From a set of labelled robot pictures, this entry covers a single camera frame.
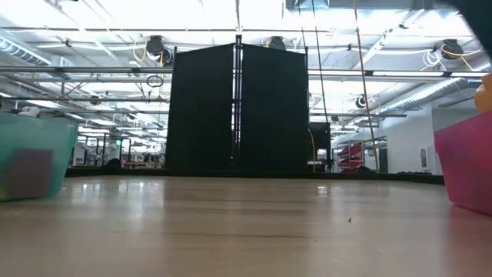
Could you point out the yellow plastic building block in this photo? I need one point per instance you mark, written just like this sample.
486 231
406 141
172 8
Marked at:
484 96

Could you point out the red translucent plastic bin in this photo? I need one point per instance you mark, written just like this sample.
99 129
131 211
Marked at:
465 165

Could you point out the black folding partition screen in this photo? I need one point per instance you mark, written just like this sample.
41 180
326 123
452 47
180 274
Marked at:
200 107

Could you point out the silver ventilation duct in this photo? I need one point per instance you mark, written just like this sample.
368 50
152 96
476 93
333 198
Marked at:
430 92
23 52

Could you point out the teal translucent plastic bin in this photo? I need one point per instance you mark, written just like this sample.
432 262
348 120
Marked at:
61 154

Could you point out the red storage rack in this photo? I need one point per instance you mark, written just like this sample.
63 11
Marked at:
346 150

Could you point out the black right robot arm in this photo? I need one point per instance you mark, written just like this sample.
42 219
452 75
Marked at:
480 19

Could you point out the grey overhead pipe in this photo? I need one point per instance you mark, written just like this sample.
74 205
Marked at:
77 70
77 99

